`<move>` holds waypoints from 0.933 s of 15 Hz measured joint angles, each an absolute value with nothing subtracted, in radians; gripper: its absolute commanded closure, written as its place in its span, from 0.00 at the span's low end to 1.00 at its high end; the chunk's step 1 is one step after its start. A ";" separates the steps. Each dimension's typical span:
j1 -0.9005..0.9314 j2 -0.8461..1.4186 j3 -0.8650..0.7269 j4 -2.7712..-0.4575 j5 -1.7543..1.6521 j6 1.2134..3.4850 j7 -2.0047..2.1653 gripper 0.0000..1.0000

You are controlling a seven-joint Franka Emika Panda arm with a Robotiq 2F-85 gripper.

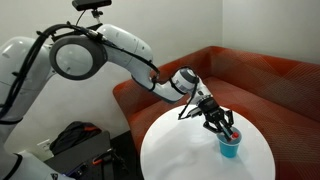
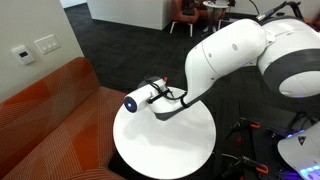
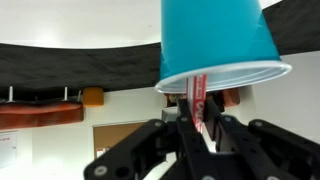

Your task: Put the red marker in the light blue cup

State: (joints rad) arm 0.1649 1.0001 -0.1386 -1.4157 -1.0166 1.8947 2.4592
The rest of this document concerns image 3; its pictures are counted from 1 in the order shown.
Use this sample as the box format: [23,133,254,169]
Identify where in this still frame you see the yellow cube stool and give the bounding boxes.
[82,87,105,108]

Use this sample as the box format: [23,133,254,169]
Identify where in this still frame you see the red marker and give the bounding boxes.
[185,73,208,134]

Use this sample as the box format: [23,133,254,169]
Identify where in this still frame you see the orange bench white legs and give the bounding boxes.
[0,85,84,131]

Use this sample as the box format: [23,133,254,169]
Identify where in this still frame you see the brown pin board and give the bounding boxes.
[92,120,158,159]

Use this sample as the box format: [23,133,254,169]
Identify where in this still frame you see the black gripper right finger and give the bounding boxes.
[203,99,320,180]

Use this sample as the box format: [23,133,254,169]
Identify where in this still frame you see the light blue plastic cup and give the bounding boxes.
[154,0,293,94]

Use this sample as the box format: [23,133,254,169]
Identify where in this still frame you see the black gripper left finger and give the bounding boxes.
[83,98,218,180]

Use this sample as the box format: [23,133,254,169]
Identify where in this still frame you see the white wall sign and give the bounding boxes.
[0,130,18,169]

